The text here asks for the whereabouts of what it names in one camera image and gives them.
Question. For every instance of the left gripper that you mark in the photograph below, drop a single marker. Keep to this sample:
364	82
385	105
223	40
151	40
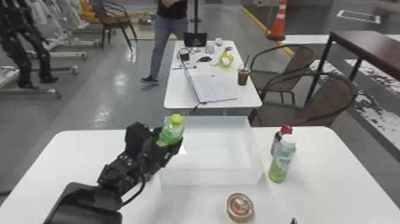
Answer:
157	158

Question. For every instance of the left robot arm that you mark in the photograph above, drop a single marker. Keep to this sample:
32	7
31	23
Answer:
93	200

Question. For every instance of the clear box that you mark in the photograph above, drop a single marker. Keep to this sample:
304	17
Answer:
215	153

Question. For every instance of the white side table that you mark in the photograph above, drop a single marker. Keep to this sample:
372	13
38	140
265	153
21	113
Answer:
215	94

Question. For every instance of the white open notebook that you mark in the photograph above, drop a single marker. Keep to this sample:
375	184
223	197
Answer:
211	86

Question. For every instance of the black mug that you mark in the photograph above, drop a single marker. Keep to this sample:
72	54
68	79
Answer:
184	54

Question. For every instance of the red can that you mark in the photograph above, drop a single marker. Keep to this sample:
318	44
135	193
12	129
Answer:
240	207

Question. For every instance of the yellow tape roll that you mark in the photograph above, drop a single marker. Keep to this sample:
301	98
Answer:
225	60

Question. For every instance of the brown drink cup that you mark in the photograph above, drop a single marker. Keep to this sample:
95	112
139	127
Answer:
243	76

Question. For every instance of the black bag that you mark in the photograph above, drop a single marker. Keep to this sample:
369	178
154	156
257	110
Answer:
195	39

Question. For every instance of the person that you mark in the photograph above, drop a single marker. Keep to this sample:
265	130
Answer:
164	31

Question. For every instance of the green bottle with red cap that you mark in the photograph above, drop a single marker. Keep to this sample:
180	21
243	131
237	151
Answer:
281	159

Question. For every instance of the brown chair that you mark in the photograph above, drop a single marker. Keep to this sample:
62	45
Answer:
328	97
297	65
111	17

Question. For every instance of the orange cone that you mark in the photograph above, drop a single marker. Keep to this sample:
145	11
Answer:
279	22

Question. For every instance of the dark side table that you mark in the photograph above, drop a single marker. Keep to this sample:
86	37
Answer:
368	47

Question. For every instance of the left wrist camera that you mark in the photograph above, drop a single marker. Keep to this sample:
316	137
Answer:
137	137

